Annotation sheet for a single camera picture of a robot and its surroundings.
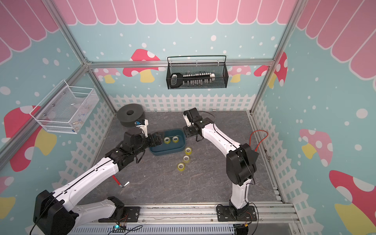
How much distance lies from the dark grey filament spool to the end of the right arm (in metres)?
0.48

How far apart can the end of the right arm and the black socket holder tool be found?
19cm

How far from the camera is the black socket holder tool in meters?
0.89

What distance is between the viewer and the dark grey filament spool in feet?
3.65

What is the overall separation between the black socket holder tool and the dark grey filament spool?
0.41 metres

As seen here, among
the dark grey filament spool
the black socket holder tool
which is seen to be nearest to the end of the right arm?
the black socket holder tool

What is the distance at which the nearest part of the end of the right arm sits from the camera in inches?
25.5
